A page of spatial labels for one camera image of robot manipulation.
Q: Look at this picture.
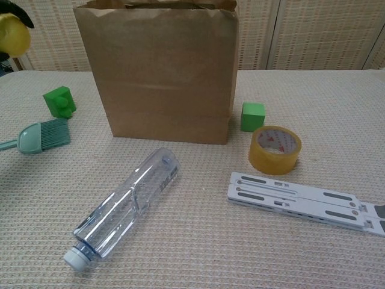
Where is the left black-silver robot hand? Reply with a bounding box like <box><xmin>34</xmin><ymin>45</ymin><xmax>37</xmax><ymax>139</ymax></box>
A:
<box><xmin>5</xmin><ymin>0</ymin><xmax>35</xmax><ymax>30</ymax></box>

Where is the yellow pear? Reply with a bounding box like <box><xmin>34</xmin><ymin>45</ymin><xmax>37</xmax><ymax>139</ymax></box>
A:
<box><xmin>0</xmin><ymin>11</ymin><xmax>32</xmax><ymax>58</ymax></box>

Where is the clear plastic water bottle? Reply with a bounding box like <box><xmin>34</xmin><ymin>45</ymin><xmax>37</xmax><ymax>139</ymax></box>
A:
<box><xmin>63</xmin><ymin>147</ymin><xmax>181</xmax><ymax>272</ymax></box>

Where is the brown paper bag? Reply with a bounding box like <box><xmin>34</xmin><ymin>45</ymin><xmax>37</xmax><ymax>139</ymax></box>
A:
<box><xmin>73</xmin><ymin>0</ymin><xmax>241</xmax><ymax>146</ymax></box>

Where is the woven folding screen panel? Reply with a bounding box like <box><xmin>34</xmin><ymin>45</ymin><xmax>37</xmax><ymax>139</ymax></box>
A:
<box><xmin>16</xmin><ymin>0</ymin><xmax>93</xmax><ymax>72</ymax></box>
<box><xmin>236</xmin><ymin>0</ymin><xmax>276</xmax><ymax>72</ymax></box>
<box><xmin>266</xmin><ymin>0</ymin><xmax>381</xmax><ymax>72</ymax></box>
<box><xmin>362</xmin><ymin>33</ymin><xmax>385</xmax><ymax>72</ymax></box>

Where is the green block with knob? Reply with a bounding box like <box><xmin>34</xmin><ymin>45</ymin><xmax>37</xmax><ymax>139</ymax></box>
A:
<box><xmin>43</xmin><ymin>85</ymin><xmax>76</xmax><ymax>120</ymax></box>

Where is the teal plastic brush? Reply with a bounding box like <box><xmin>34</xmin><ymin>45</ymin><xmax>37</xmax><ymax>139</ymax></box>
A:
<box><xmin>0</xmin><ymin>117</ymin><xmax>70</xmax><ymax>155</ymax></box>

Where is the green cube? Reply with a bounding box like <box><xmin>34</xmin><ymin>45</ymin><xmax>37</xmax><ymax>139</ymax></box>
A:
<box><xmin>240</xmin><ymin>102</ymin><xmax>267</xmax><ymax>133</ymax></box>

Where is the brown packing tape roll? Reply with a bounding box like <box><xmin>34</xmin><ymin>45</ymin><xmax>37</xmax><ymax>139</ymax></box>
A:
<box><xmin>248</xmin><ymin>125</ymin><xmax>303</xmax><ymax>175</ymax></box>

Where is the beige woven tablecloth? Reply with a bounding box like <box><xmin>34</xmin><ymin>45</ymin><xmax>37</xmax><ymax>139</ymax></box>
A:
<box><xmin>0</xmin><ymin>69</ymin><xmax>385</xmax><ymax>289</ymax></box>

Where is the white folding laptop stand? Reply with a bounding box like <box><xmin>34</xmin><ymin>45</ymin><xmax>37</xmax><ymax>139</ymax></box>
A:
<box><xmin>227</xmin><ymin>171</ymin><xmax>385</xmax><ymax>236</ymax></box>

